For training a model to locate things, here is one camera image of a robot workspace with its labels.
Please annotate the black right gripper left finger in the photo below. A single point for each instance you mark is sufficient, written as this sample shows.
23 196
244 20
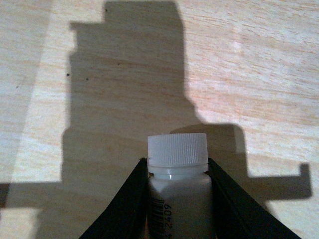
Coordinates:
125 216

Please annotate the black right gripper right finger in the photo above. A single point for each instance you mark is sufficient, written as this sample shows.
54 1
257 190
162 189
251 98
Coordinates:
239 216

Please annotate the white medicine bottle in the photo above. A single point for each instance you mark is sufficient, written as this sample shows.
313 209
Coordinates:
180 190

